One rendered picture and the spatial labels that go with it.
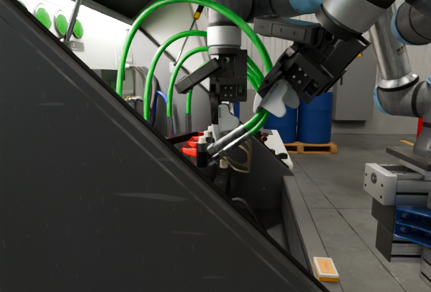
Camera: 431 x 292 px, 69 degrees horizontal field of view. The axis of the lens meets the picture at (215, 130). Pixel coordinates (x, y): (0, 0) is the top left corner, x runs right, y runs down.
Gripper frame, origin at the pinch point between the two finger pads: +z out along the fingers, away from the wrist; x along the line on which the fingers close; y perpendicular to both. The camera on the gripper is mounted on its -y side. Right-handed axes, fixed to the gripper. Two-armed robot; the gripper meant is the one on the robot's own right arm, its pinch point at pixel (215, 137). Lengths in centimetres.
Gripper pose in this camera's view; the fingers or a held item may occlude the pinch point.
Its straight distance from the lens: 73.5
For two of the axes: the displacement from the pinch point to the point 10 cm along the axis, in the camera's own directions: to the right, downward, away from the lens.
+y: 9.9, 0.2, -1.1
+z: 0.0, 9.9, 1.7
